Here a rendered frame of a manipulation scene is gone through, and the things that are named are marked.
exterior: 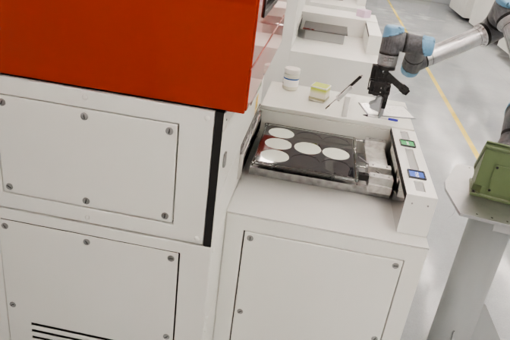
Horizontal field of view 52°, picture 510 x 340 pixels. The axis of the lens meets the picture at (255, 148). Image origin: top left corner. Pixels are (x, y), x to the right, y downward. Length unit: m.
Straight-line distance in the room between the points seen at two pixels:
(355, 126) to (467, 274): 0.72
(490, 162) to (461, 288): 0.55
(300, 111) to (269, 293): 0.75
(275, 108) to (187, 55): 0.91
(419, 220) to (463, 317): 0.76
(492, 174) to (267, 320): 0.96
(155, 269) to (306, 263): 0.48
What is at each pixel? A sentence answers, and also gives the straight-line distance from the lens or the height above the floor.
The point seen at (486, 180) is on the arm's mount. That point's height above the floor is 0.89.
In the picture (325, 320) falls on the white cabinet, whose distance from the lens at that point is 1.83.
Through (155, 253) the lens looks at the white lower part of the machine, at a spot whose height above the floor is 0.77.
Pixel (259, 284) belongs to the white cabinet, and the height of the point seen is 0.56.
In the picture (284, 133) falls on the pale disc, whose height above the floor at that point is 0.90.
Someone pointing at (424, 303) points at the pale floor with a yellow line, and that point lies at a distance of 2.83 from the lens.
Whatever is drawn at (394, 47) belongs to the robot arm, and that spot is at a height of 1.27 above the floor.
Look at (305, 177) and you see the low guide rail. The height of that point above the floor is 0.84.
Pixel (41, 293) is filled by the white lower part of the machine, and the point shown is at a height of 0.53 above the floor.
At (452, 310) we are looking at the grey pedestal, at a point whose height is 0.30.
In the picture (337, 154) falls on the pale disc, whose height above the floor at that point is 0.90.
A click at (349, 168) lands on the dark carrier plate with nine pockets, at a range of 1.85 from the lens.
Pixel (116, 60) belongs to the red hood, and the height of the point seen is 1.31.
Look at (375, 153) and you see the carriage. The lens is 2.06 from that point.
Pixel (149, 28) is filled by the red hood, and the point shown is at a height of 1.40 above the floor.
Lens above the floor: 1.68
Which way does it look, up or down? 25 degrees down
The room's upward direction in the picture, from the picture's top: 7 degrees clockwise
